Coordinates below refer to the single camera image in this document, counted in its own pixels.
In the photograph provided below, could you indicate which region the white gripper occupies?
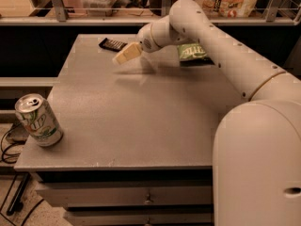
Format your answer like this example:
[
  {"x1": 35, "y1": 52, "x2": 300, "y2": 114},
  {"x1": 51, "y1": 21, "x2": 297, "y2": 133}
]
[{"x1": 112, "y1": 23, "x2": 164, "y2": 65}]

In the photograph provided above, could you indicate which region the black rxbar chocolate bar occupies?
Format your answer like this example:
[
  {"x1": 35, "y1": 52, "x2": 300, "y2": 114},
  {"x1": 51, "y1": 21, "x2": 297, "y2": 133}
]
[{"x1": 99, "y1": 38, "x2": 127, "y2": 52}]

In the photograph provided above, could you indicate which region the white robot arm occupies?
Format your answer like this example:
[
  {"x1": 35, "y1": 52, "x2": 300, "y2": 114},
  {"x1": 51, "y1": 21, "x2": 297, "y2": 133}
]
[{"x1": 113, "y1": 0, "x2": 301, "y2": 226}]

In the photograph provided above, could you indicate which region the green 7up can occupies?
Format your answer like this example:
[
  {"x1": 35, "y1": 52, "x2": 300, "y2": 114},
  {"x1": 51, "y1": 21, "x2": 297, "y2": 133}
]
[{"x1": 15, "y1": 93, "x2": 63, "y2": 147}]

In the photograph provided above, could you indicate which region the green chip bag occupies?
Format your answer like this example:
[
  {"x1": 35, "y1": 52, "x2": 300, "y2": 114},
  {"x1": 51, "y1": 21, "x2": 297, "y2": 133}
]
[{"x1": 177, "y1": 43, "x2": 210, "y2": 61}]

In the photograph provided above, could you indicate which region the clear plastic container on shelf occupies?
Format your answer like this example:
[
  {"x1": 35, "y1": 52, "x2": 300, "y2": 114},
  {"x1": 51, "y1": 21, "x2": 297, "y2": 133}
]
[{"x1": 80, "y1": 0, "x2": 117, "y2": 17}]

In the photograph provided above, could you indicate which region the grey drawer cabinet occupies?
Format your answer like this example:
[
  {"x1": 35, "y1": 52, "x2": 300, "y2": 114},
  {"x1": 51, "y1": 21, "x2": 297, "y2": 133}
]
[{"x1": 13, "y1": 33, "x2": 246, "y2": 226}]

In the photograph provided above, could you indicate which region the upper grey drawer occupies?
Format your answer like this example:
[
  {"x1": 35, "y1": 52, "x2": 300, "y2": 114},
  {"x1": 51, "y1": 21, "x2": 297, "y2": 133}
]
[{"x1": 36, "y1": 181, "x2": 213, "y2": 207}]

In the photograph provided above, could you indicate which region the grey drawer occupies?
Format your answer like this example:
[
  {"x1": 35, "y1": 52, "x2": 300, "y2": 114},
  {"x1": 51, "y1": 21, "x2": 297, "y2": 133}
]
[
  {"x1": 64, "y1": 206, "x2": 214, "y2": 226},
  {"x1": 36, "y1": 181, "x2": 213, "y2": 207}
]

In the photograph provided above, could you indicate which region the lower grey drawer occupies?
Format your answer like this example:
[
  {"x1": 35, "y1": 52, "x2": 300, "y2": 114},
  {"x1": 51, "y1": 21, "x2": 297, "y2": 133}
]
[{"x1": 64, "y1": 206, "x2": 214, "y2": 226}]

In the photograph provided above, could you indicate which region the metal shelf rail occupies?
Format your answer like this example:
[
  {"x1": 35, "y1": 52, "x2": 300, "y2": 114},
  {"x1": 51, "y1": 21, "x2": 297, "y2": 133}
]
[{"x1": 0, "y1": 0, "x2": 301, "y2": 26}]

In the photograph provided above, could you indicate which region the black cables left floor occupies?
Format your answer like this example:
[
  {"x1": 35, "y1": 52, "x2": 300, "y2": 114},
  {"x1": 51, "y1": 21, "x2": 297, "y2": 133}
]
[{"x1": 0, "y1": 122, "x2": 45, "y2": 226}]

